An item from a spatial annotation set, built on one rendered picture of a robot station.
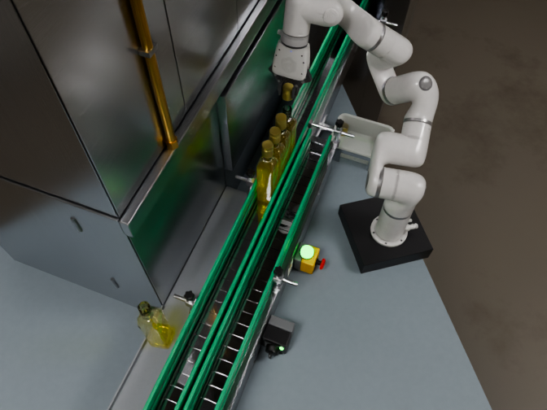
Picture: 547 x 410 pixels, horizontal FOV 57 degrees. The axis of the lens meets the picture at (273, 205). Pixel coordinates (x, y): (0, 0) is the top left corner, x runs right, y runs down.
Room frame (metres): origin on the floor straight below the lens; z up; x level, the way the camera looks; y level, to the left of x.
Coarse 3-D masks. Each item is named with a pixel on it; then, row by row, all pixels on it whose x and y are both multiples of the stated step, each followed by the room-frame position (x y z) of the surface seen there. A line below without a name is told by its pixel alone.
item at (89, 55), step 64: (0, 0) 0.54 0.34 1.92; (64, 0) 0.61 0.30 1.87; (128, 0) 0.74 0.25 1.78; (192, 0) 0.93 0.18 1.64; (256, 0) 1.26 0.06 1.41; (0, 64) 0.56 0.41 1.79; (64, 64) 0.57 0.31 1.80; (128, 64) 0.69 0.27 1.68; (192, 64) 0.89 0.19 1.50; (0, 128) 0.60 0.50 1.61; (64, 128) 0.54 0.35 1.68; (128, 128) 0.64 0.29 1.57; (192, 128) 0.81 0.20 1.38; (256, 128) 1.24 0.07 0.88; (0, 192) 0.66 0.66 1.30; (64, 192) 0.58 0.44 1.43; (128, 192) 0.58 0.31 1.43; (192, 192) 0.79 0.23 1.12; (64, 256) 0.64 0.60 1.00; (128, 256) 0.55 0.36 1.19
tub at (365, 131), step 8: (344, 120) 1.34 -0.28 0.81; (352, 120) 1.33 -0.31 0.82; (360, 120) 1.33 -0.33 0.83; (368, 120) 1.32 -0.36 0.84; (352, 128) 1.33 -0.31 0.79; (360, 128) 1.32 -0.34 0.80; (368, 128) 1.31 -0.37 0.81; (376, 128) 1.30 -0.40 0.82; (384, 128) 1.29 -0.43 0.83; (392, 128) 1.29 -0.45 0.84; (344, 136) 1.30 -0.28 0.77; (360, 136) 1.30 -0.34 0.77; (368, 136) 1.30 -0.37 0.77; (376, 136) 1.29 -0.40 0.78; (344, 144) 1.26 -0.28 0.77; (352, 144) 1.26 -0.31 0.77; (360, 144) 1.26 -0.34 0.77; (368, 144) 1.26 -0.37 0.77; (352, 152) 1.17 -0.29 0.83; (360, 152) 1.16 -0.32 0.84; (368, 152) 1.22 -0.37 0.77
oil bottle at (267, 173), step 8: (272, 160) 0.93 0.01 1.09; (256, 168) 0.92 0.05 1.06; (264, 168) 0.91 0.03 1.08; (272, 168) 0.91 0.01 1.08; (256, 176) 0.92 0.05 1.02; (264, 176) 0.91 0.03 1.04; (272, 176) 0.90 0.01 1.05; (264, 184) 0.91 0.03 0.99; (272, 184) 0.90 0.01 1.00; (264, 192) 0.91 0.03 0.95; (272, 192) 0.90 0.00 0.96; (264, 200) 0.91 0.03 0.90
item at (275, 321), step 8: (272, 320) 0.51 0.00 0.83; (280, 320) 0.51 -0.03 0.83; (272, 328) 0.49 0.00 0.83; (280, 328) 0.49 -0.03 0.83; (288, 328) 0.49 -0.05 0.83; (264, 336) 0.46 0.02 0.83; (272, 336) 0.46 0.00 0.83; (280, 336) 0.46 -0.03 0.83; (288, 336) 0.46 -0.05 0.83; (264, 344) 0.45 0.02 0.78; (280, 344) 0.44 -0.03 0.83; (288, 344) 0.45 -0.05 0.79
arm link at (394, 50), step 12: (384, 24) 1.18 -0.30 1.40; (384, 36) 1.14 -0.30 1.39; (396, 36) 1.16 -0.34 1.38; (384, 48) 1.12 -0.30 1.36; (396, 48) 1.13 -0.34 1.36; (408, 48) 1.14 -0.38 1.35; (372, 60) 1.17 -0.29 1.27; (384, 60) 1.13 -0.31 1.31; (396, 60) 1.12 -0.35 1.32; (372, 72) 1.16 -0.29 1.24; (384, 72) 1.16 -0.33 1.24; (384, 84) 1.14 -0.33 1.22; (384, 96) 1.11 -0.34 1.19
